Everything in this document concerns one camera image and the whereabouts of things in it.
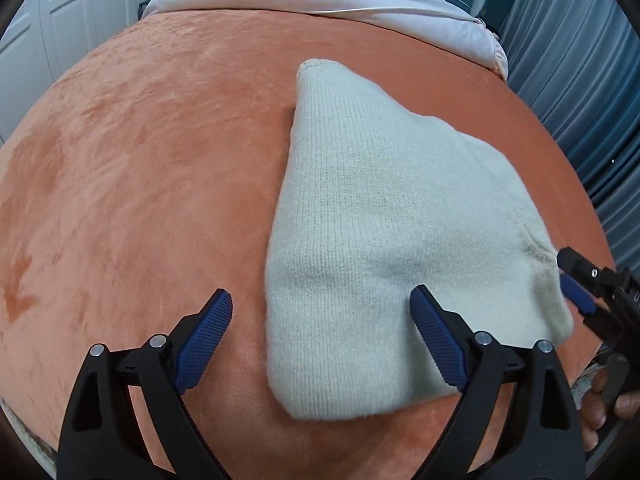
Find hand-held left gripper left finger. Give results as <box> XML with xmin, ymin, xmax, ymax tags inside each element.
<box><xmin>57</xmin><ymin>288</ymin><xmax>234</xmax><ymax>480</ymax></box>

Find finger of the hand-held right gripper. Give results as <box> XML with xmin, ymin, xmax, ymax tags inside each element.
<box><xmin>556</xmin><ymin>247</ymin><xmax>603</xmax><ymax>283</ymax></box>
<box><xmin>559</xmin><ymin>273</ymin><xmax>598</xmax><ymax>317</ymax></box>

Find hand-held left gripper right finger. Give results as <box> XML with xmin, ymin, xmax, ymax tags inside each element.
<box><xmin>409</xmin><ymin>284</ymin><xmax>587</xmax><ymax>480</ymax></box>

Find cream knit cardigan red buttons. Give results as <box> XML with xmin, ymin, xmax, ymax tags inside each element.
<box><xmin>263</xmin><ymin>58</ymin><xmax>575</xmax><ymax>421</ymax></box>

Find person's right hand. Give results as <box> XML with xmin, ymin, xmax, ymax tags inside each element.
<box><xmin>580</xmin><ymin>362</ymin><xmax>640</xmax><ymax>456</ymax></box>

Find orange plush blanket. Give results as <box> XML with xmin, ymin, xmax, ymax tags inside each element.
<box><xmin>0</xmin><ymin>7</ymin><xmax>619</xmax><ymax>480</ymax></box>

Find blue-grey curtain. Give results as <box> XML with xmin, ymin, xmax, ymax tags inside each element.
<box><xmin>497</xmin><ymin>0</ymin><xmax>640</xmax><ymax>282</ymax></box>

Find white panelled wardrobe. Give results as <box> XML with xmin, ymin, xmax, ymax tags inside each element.
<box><xmin>0</xmin><ymin>0</ymin><xmax>174</xmax><ymax>144</ymax></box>

